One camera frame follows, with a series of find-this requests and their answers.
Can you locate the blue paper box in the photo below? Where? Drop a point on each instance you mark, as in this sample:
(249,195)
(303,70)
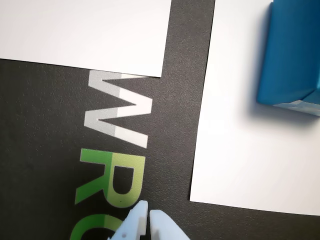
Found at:
(287,55)

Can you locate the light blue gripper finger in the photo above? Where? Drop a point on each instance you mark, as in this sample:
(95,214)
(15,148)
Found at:
(132,225)
(165,228)

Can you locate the black mat with WRO print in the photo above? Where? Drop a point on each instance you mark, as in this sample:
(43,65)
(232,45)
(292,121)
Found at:
(45,130)

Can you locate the white paper sheet marked 1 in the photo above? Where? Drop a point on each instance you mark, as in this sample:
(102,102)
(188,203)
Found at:
(82,32)

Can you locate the plain white paper sheet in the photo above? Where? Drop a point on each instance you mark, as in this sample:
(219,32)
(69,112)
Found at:
(250,155)

